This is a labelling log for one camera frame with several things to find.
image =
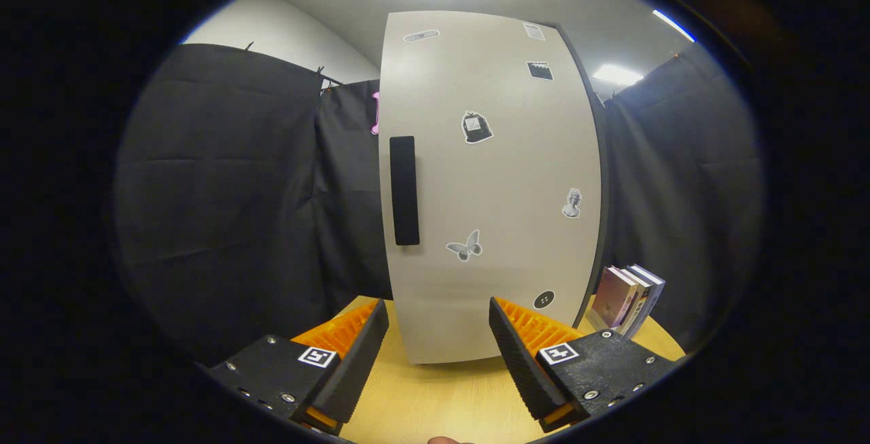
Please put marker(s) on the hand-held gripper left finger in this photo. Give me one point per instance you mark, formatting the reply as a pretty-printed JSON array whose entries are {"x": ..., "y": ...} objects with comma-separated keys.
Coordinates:
[{"x": 357, "y": 376}]

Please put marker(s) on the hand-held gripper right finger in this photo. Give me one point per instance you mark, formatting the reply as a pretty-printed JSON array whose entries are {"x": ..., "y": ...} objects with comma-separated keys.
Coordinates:
[{"x": 523, "y": 369}]

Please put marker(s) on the beige cabinet door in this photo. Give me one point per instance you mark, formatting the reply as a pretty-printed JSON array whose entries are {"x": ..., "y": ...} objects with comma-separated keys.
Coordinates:
[{"x": 503, "y": 179}]

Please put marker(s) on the dark spine book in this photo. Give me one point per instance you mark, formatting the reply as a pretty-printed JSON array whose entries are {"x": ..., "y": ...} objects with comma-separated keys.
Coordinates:
[{"x": 642, "y": 294}]

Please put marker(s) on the black backdrop cloth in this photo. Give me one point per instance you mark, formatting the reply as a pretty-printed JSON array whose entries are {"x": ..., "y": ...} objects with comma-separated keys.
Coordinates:
[{"x": 217, "y": 192}]

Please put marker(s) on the square ceiling light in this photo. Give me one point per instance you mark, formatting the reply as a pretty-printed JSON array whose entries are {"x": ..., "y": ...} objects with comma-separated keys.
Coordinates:
[{"x": 617, "y": 75}]

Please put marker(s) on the narrow strip ceiling light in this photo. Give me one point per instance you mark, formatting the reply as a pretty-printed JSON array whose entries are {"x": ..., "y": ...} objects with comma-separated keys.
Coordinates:
[{"x": 674, "y": 25}]

